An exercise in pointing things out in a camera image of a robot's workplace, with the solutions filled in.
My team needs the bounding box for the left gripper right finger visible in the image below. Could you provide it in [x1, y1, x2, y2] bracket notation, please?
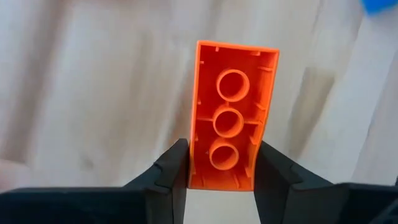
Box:
[253, 141, 352, 224]

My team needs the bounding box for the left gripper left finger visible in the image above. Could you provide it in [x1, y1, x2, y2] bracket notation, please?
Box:
[98, 139, 190, 224]

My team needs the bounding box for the blue toy brick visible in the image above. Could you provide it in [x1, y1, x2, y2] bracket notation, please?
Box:
[360, 0, 398, 16]

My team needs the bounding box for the orange toy brick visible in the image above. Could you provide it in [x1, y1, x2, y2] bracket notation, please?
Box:
[188, 40, 280, 192]

